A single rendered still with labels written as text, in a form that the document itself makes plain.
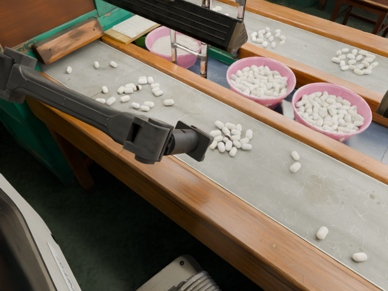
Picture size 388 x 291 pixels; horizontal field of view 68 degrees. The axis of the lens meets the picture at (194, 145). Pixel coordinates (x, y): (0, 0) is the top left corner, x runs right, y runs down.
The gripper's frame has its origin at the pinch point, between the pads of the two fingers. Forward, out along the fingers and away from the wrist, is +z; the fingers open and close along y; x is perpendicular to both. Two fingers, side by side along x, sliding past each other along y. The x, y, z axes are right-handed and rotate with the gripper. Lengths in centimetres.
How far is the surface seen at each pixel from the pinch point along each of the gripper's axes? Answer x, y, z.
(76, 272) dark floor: 95, 41, 20
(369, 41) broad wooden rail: -56, -16, 83
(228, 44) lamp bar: -24.7, 4.6, -1.6
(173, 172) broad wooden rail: 13.2, 4.8, -0.4
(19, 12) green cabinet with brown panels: -8, 82, -9
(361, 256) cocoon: 7.3, -45.9, 8.5
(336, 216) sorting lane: 3.8, -37.4, 15.5
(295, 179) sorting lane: 1.3, -23.6, 18.2
